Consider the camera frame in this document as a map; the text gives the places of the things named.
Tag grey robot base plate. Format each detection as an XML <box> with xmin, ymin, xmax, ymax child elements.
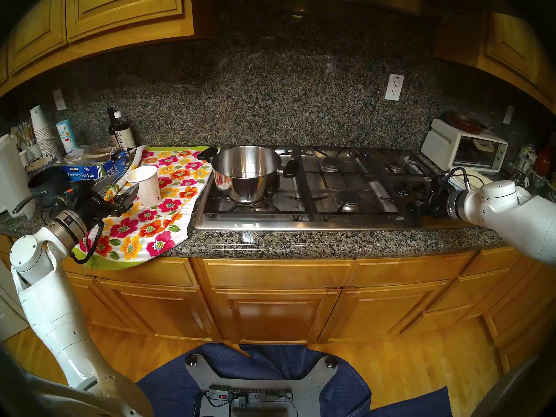
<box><xmin>185</xmin><ymin>353</ymin><xmax>338</xmax><ymax>417</ymax></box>

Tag white kitchen appliance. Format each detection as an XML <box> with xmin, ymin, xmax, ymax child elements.
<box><xmin>420</xmin><ymin>119</ymin><xmax>509</xmax><ymax>174</ymax></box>

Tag wooden chopsticks bundle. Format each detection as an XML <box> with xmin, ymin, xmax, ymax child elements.
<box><xmin>17</xmin><ymin>122</ymin><xmax>40</xmax><ymax>146</ymax></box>

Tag metal measuring cups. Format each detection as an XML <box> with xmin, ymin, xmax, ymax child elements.
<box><xmin>508</xmin><ymin>166</ymin><xmax>550</xmax><ymax>189</ymax></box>

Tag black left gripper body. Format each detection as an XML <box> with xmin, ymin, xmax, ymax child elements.
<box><xmin>78</xmin><ymin>185</ymin><xmax>114</xmax><ymax>231</ymax></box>

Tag colourful patterned paper cup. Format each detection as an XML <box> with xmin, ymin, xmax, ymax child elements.
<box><xmin>56</xmin><ymin>119</ymin><xmax>79</xmax><ymax>152</ymax></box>

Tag red brown vase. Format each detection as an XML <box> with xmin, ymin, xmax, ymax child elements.
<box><xmin>535</xmin><ymin>143</ymin><xmax>554</xmax><ymax>177</ymax></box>

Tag white patterned ceramic jar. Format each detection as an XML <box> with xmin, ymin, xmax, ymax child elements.
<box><xmin>515</xmin><ymin>145</ymin><xmax>537</xmax><ymax>173</ymax></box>

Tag stainless steel gas cooktop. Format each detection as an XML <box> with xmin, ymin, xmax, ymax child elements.
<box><xmin>192</xmin><ymin>145</ymin><xmax>480</xmax><ymax>233</ymax></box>

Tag dark red plate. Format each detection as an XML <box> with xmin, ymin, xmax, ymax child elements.
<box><xmin>442</xmin><ymin>111</ymin><xmax>489</xmax><ymax>135</ymax></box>

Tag dark blue cloth cover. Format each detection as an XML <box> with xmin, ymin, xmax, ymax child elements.
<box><xmin>136</xmin><ymin>342</ymin><xmax>456</xmax><ymax>417</ymax></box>

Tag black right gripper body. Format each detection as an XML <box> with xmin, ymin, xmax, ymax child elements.
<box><xmin>428</xmin><ymin>173</ymin><xmax>456</xmax><ymax>219</ymax></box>

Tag blue Kirkland foil box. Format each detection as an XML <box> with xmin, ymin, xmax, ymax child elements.
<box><xmin>59</xmin><ymin>148</ymin><xmax>131</xmax><ymax>182</ymax></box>

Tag wide black cast iron grate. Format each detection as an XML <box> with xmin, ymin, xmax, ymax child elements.
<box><xmin>203</xmin><ymin>146</ymin><xmax>315</xmax><ymax>217</ymax></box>
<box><xmin>300</xmin><ymin>148</ymin><xmax>402</xmax><ymax>215</ymax></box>

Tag patterned shallow bowl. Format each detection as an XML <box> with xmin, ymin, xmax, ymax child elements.
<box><xmin>25</xmin><ymin>155</ymin><xmax>58</xmax><ymax>174</ymax></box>

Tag stack of white paper cups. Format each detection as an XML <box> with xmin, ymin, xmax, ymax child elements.
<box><xmin>30</xmin><ymin>105</ymin><xmax>58</xmax><ymax>157</ymax></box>

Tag white paper cup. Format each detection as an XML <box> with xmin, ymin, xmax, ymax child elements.
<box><xmin>126</xmin><ymin>165</ymin><xmax>162</xmax><ymax>207</ymax></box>

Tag black power strip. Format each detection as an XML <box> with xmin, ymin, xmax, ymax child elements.
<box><xmin>208</xmin><ymin>385</ymin><xmax>294</xmax><ymax>404</ymax></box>

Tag stainless steel pot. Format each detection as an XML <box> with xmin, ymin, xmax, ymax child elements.
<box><xmin>198</xmin><ymin>145</ymin><xmax>300</xmax><ymax>205</ymax></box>

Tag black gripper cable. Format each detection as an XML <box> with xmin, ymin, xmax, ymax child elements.
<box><xmin>69</xmin><ymin>221</ymin><xmax>105</xmax><ymax>265</ymax></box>
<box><xmin>443</xmin><ymin>167</ymin><xmax>474</xmax><ymax>191</ymax></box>

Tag narrow black cast iron grate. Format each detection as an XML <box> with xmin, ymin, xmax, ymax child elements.
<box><xmin>382</xmin><ymin>153</ymin><xmax>437</xmax><ymax>182</ymax></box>

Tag wooden wall cabinet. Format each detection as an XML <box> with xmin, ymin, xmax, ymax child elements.
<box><xmin>434</xmin><ymin>10</ymin><xmax>556</xmax><ymax>113</ymax></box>
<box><xmin>0</xmin><ymin>0</ymin><xmax>195</xmax><ymax>97</ymax></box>

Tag tall white container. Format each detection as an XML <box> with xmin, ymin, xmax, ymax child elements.
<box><xmin>0</xmin><ymin>134</ymin><xmax>36</xmax><ymax>220</ymax></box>

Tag wooden base cabinets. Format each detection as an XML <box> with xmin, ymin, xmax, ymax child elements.
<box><xmin>0</xmin><ymin>234</ymin><xmax>556</xmax><ymax>373</ymax></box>

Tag white appliance door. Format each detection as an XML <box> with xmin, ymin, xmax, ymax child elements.
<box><xmin>0</xmin><ymin>260</ymin><xmax>29</xmax><ymax>341</ymax></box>

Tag black saucepan with handle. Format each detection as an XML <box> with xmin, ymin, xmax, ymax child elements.
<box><xmin>12</xmin><ymin>166</ymin><xmax>72</xmax><ymax>215</ymax></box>

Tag striped blue yellow dish towel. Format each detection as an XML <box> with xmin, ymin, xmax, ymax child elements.
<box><xmin>447</xmin><ymin>169</ymin><xmax>491</xmax><ymax>191</ymax></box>

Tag soy sauce bottle white cap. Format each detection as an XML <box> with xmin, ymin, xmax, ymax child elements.
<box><xmin>111</xmin><ymin>111</ymin><xmax>136</xmax><ymax>149</ymax></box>

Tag floral printed cloth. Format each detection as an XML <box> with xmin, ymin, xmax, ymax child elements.
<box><xmin>72</xmin><ymin>146</ymin><xmax>214</xmax><ymax>271</ymax></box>

